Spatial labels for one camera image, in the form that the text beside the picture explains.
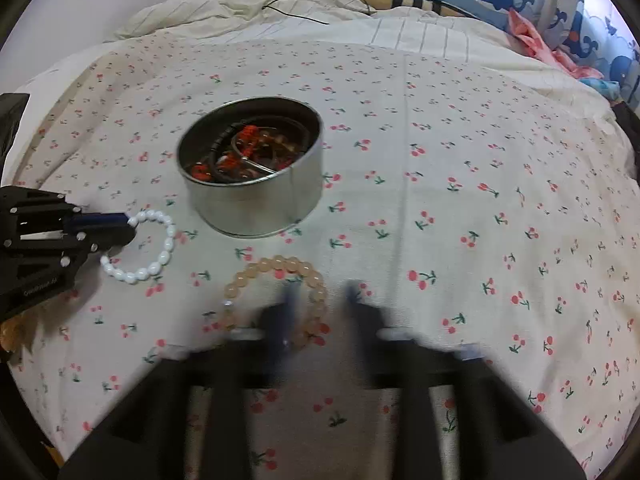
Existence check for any peach bead bracelet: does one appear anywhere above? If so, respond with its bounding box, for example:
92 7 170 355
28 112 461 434
220 254 329 349

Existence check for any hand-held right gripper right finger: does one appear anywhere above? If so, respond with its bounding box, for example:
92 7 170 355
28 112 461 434
342 280 586 480

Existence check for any round metal tin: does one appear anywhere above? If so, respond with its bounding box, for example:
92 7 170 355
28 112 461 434
176 96 325 239

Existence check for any cream crumpled quilt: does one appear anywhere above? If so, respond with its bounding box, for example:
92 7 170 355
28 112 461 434
112 0 382 44

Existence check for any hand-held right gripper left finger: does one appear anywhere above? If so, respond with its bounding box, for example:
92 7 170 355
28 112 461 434
57 280 301 480

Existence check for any striped cushion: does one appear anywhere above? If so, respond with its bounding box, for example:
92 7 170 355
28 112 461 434
385 0 477 19

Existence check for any black bangle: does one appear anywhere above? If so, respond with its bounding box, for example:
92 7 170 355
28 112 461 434
209 116 312 184

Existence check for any person's left hand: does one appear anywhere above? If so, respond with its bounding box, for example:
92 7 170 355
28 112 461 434
0 307 43 353

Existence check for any amber bead bracelet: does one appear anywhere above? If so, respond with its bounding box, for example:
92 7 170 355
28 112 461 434
254 129 302 167

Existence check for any silver bangle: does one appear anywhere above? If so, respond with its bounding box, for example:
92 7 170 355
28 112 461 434
230 130 287 179

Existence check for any white bead bracelet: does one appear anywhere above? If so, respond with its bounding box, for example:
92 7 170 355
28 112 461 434
100 210 177 285

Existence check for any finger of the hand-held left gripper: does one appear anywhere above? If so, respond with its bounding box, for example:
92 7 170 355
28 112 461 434
17 204 133 237
10 226 139 269

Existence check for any pink cloth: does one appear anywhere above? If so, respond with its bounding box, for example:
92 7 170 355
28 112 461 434
507 7 606 81

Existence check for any red cord bracelet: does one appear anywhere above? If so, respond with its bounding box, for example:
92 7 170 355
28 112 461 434
190 124 272 182

